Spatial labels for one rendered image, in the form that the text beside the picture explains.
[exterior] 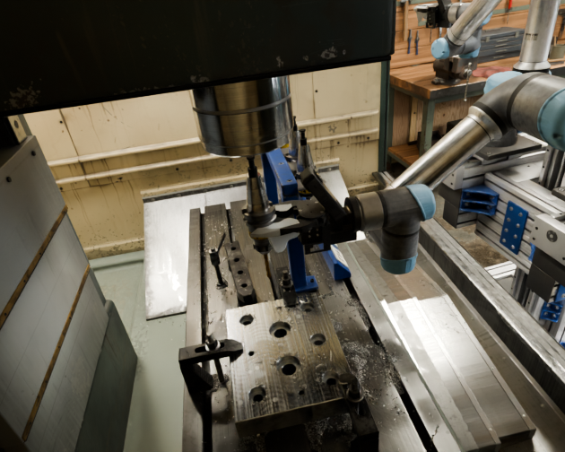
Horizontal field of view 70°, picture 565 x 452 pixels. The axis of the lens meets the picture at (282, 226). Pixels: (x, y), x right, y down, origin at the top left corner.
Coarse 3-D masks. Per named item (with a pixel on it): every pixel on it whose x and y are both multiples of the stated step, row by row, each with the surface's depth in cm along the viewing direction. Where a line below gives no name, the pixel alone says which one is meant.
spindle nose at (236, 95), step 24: (192, 96) 61; (216, 96) 57; (240, 96) 57; (264, 96) 58; (288, 96) 63; (216, 120) 60; (240, 120) 59; (264, 120) 60; (288, 120) 63; (216, 144) 62; (240, 144) 61; (264, 144) 62
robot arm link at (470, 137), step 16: (512, 80) 83; (496, 96) 85; (480, 112) 86; (496, 112) 85; (464, 128) 88; (480, 128) 87; (496, 128) 86; (512, 128) 87; (448, 144) 89; (464, 144) 88; (480, 144) 88; (432, 160) 90; (448, 160) 89; (464, 160) 90; (400, 176) 94; (416, 176) 91; (432, 176) 90
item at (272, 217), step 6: (246, 204) 77; (270, 204) 77; (246, 210) 76; (270, 210) 75; (246, 216) 74; (252, 216) 73; (258, 216) 73; (264, 216) 73; (270, 216) 74; (246, 222) 75; (252, 222) 75; (258, 222) 74; (264, 222) 74; (270, 222) 75
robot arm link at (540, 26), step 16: (544, 0) 130; (560, 0) 130; (528, 16) 136; (544, 16) 132; (528, 32) 137; (544, 32) 134; (528, 48) 139; (544, 48) 137; (528, 64) 141; (544, 64) 140
